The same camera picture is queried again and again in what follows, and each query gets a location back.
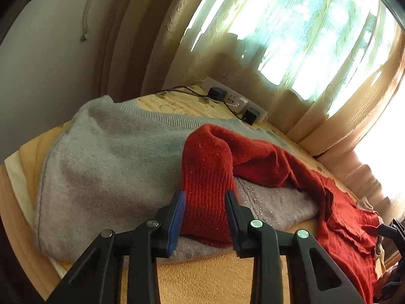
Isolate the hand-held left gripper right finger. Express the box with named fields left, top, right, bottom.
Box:
left=225, top=190, right=364, bottom=304

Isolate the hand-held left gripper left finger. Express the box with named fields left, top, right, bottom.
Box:
left=46, top=190, right=187, bottom=304

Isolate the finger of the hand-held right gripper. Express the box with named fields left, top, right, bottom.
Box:
left=376, top=218, right=405, bottom=244

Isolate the red knit sweater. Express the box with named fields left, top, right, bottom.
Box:
left=179, top=124, right=385, bottom=304

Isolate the grey knit sweater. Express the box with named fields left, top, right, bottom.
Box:
left=33, top=95, right=320, bottom=263

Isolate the yellow paw print blanket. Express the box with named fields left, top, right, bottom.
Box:
left=19, top=84, right=385, bottom=304

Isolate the beige sheer curtain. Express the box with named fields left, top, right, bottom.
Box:
left=139, top=0, right=405, bottom=203

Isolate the white charger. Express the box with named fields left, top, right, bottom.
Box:
left=228, top=97, right=250, bottom=112

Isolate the white power strip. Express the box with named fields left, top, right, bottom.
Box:
left=201, top=76, right=269, bottom=125

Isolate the cream bed sheet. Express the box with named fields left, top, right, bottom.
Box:
left=4, top=150, right=68, bottom=279

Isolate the thick beige curtain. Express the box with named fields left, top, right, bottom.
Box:
left=95, top=0, right=203, bottom=102

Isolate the black cable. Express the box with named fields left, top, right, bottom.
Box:
left=155, top=85, right=244, bottom=118

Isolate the thin grey wall cord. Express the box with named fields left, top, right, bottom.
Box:
left=80, top=0, right=106, bottom=42

